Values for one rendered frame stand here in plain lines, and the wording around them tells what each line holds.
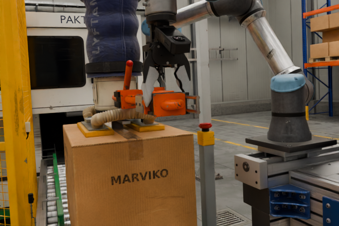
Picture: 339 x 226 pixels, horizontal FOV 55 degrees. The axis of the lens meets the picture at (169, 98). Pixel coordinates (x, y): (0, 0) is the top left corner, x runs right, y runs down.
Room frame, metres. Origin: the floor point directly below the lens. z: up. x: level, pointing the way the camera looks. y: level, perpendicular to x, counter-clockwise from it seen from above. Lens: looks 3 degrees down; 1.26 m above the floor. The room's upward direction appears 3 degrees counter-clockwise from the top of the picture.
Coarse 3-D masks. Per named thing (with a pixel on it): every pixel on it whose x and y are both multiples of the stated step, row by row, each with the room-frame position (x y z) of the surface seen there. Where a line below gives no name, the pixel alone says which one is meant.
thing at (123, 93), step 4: (116, 92) 1.06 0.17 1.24; (120, 92) 1.04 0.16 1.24; (124, 92) 1.04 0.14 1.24; (128, 92) 1.04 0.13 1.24; (132, 92) 1.05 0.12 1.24; (136, 92) 1.05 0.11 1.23; (140, 92) 1.06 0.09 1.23; (116, 96) 1.06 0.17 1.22; (120, 96) 1.04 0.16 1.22; (124, 96) 1.04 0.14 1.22; (116, 100) 1.11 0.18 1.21; (120, 100) 1.05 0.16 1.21; (124, 100) 1.04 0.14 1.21; (116, 104) 1.07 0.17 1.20; (120, 104) 1.04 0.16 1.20; (124, 104) 1.04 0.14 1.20; (124, 108) 1.04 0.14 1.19
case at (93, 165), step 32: (64, 128) 1.41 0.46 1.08; (128, 128) 1.30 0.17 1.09; (96, 160) 0.99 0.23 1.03; (128, 160) 1.03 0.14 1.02; (160, 160) 1.07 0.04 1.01; (192, 160) 1.11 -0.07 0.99; (96, 192) 0.99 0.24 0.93; (128, 192) 1.03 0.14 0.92; (160, 192) 1.06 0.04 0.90; (192, 192) 1.10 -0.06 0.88; (96, 224) 0.99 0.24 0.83; (128, 224) 1.02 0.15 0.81; (160, 224) 1.06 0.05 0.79; (192, 224) 1.10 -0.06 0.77
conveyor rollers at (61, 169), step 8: (48, 168) 2.85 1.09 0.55; (64, 168) 2.88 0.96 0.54; (48, 176) 2.60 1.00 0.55; (64, 176) 2.63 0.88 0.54; (48, 184) 2.42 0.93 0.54; (64, 184) 2.38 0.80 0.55; (48, 192) 2.24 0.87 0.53; (64, 192) 2.20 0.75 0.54; (64, 200) 2.03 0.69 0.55; (48, 208) 1.91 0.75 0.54; (56, 208) 1.92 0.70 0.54; (64, 208) 1.94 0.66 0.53; (48, 216) 1.82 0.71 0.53; (56, 216) 1.77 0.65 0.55; (64, 216) 1.78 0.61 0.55; (48, 224) 1.67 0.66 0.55; (56, 224) 1.68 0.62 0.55
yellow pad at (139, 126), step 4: (132, 120) 1.38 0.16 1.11; (136, 120) 1.37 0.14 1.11; (140, 120) 1.36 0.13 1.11; (124, 124) 1.41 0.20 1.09; (128, 124) 1.34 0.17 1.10; (132, 124) 1.29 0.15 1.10; (136, 124) 1.27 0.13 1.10; (140, 124) 1.23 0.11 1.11; (144, 124) 1.22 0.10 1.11; (148, 124) 1.22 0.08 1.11; (152, 124) 1.22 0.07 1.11; (156, 124) 1.23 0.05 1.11; (160, 124) 1.24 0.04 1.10; (132, 128) 1.27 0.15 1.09; (136, 128) 1.21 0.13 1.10; (140, 128) 1.18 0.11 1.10; (144, 128) 1.19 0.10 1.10; (148, 128) 1.19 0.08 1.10; (152, 128) 1.20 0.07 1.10; (156, 128) 1.20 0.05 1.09; (160, 128) 1.21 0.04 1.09
